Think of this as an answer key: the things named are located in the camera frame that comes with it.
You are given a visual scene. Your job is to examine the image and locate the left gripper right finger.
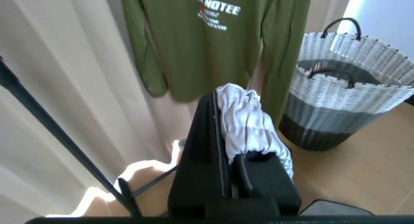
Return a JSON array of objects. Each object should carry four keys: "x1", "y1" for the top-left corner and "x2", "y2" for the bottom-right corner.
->
[{"x1": 233, "y1": 151, "x2": 303, "y2": 217}]

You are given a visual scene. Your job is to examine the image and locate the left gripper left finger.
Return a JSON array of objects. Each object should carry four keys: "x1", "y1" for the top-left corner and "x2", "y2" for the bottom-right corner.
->
[{"x1": 168, "y1": 90, "x2": 234, "y2": 218}]

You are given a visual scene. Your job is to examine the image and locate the pale grey shorts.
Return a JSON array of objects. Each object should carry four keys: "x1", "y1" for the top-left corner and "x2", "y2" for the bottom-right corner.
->
[{"x1": 214, "y1": 83, "x2": 295, "y2": 180}]

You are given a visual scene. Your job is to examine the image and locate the white laundry basket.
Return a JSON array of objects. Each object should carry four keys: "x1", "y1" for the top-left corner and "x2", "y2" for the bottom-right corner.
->
[{"x1": 278, "y1": 17, "x2": 414, "y2": 152}]

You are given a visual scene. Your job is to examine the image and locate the black clothes rack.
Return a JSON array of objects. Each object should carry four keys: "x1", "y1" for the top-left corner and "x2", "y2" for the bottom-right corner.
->
[{"x1": 0, "y1": 54, "x2": 182, "y2": 218}]

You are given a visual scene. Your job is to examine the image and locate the green long-sleeved shirt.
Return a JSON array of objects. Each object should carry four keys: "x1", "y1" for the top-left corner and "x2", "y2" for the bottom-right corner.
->
[{"x1": 119, "y1": 0, "x2": 313, "y2": 130}]

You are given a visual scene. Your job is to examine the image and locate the beige curtain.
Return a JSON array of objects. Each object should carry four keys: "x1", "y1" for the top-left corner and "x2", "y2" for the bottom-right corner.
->
[{"x1": 0, "y1": 0, "x2": 354, "y2": 219}]

